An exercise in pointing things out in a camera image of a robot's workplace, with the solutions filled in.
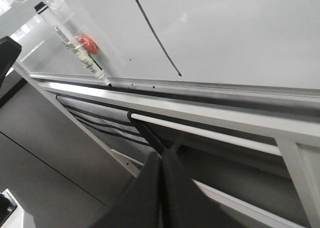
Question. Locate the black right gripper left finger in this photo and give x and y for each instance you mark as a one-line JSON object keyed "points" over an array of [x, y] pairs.
{"points": [[139, 205]]}

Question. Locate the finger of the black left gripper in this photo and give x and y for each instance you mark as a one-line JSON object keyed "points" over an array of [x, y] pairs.
{"points": [[11, 86]]}

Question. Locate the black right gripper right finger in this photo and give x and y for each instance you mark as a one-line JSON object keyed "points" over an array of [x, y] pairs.
{"points": [[183, 204]]}

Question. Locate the white whiteboard marker pen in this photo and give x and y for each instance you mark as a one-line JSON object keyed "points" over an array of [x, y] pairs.
{"points": [[70, 41]]}

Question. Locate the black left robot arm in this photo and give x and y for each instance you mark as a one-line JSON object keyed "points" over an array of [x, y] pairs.
{"points": [[6, 208]]}

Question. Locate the white whiteboard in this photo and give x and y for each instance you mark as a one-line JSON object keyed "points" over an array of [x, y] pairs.
{"points": [[255, 50]]}

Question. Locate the grey hanging cloth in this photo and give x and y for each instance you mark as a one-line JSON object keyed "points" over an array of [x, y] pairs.
{"points": [[111, 121]]}

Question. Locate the white horizontal rod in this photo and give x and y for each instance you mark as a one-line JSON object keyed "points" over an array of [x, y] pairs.
{"points": [[250, 144]]}

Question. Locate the white whiteboard stand frame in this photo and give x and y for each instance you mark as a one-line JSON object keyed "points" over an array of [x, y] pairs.
{"points": [[258, 188]]}

